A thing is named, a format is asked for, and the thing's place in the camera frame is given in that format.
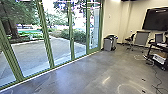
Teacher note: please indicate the grey trash bin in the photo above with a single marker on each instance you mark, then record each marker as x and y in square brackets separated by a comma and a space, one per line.
[107, 44]
[114, 40]

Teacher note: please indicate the green framed glass door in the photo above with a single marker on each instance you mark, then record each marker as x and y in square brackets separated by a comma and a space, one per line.
[45, 33]

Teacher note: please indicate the black swivel chair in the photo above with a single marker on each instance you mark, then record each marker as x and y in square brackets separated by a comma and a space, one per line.
[129, 39]

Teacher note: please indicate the large outdoor tree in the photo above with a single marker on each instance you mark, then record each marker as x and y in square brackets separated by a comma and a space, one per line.
[12, 23]

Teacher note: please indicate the black wheeled cart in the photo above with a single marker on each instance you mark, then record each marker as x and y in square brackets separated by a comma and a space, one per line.
[160, 56]

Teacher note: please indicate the black wall screen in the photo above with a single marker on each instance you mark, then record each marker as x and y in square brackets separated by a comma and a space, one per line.
[156, 19]

